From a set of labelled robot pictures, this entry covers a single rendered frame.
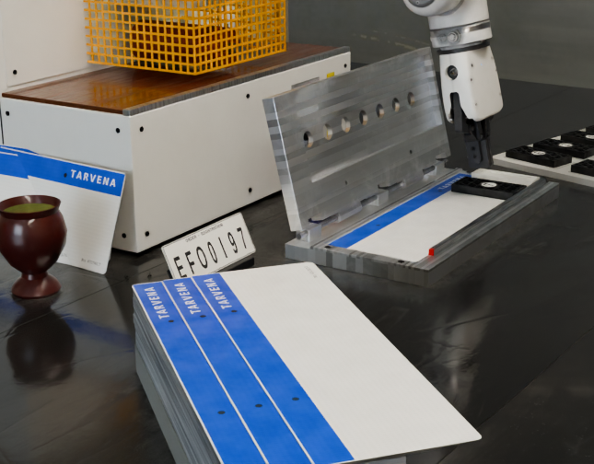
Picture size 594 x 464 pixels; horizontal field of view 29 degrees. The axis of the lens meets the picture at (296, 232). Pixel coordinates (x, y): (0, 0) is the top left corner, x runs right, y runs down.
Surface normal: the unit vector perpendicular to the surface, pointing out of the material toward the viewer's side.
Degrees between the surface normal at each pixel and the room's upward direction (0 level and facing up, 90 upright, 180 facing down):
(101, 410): 0
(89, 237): 69
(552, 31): 90
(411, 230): 0
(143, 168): 90
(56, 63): 90
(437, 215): 0
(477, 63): 76
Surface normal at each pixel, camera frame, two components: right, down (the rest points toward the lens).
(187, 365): -0.01, -0.95
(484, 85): 0.82, -0.04
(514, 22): -0.58, 0.26
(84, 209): -0.56, -0.10
